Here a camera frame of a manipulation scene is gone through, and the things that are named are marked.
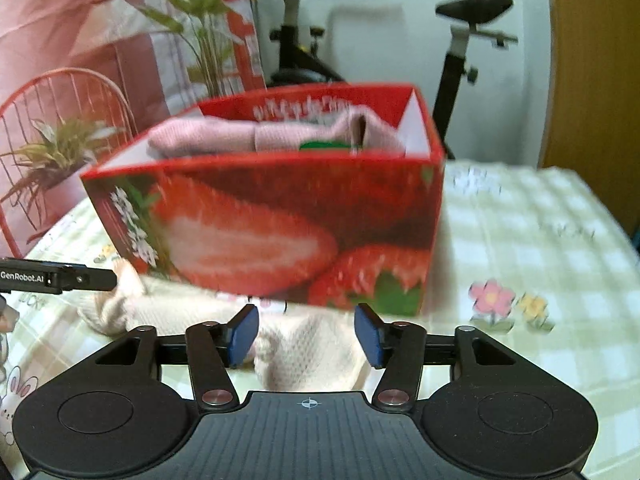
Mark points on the red printed backdrop cloth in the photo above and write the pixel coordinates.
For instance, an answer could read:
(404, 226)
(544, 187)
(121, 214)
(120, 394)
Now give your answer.
(75, 20)

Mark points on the red strawberry printed box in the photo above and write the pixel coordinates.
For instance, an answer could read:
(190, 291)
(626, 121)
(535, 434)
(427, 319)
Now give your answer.
(275, 200)

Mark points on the checked tablecloth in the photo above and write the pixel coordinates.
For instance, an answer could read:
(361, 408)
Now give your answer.
(525, 240)

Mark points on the beige knit cloth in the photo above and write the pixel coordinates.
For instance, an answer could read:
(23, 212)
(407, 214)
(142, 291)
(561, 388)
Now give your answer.
(305, 355)

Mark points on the wooden door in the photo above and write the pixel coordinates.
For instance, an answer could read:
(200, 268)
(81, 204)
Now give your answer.
(590, 85)

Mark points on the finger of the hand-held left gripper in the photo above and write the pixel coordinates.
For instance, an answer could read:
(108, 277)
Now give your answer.
(90, 279)

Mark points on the green item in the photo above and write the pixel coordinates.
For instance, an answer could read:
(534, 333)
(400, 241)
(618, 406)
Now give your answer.
(325, 146)

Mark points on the black exercise bike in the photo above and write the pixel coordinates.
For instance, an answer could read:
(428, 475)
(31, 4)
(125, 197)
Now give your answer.
(455, 85)

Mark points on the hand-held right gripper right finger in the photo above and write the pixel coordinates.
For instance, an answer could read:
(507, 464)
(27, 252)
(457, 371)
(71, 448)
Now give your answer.
(367, 335)

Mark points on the pink knit cloth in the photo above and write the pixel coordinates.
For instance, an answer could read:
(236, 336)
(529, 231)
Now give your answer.
(225, 137)

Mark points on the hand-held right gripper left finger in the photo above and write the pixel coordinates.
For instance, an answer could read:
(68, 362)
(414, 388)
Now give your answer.
(242, 332)

